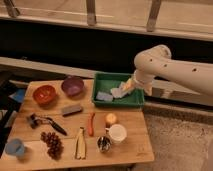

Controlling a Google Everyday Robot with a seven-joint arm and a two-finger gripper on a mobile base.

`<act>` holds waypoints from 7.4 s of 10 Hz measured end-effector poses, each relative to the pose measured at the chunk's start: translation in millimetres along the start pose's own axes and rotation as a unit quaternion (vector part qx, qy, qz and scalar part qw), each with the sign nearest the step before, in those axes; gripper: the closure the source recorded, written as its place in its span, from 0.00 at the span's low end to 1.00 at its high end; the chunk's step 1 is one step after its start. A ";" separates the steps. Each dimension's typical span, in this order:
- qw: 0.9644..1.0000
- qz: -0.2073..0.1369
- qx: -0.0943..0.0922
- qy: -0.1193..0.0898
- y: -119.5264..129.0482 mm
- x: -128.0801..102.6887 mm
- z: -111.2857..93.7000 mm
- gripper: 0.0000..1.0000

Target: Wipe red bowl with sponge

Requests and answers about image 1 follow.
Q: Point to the light blue sponge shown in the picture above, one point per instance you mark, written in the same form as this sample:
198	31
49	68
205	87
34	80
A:
104	96

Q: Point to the green plastic tray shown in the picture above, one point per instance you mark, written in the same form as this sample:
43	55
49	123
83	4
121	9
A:
104	82

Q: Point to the white crumpled cloth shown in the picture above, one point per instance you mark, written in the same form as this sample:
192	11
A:
120	91

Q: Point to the white mug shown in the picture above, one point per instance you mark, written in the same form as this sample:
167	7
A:
117	133

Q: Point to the black handled peeler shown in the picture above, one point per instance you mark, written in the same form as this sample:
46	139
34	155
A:
36	120

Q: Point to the small metal cup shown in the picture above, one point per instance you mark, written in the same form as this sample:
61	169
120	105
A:
103	144

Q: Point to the blue plastic cup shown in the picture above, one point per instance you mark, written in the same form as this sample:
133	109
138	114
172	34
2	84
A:
15	147

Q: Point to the blue cloth at left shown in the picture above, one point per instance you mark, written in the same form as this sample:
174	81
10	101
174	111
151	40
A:
19	95

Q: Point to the red bowl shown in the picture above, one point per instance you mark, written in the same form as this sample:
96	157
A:
44	95

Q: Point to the orange carrot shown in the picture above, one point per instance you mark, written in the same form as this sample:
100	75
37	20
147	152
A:
90	124

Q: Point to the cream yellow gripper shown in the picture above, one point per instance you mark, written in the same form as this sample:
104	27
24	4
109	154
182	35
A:
129	85

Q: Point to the bunch of dark grapes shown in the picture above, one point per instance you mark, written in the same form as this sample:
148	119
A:
54	144

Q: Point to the small yellow orange fruit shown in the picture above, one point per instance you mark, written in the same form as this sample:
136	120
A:
111	119

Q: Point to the grey rectangular block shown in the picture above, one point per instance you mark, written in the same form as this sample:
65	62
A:
66	111

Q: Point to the purple bowl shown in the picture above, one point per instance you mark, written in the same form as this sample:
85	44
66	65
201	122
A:
72	86

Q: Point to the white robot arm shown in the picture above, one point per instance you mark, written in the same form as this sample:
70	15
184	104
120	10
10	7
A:
157	61

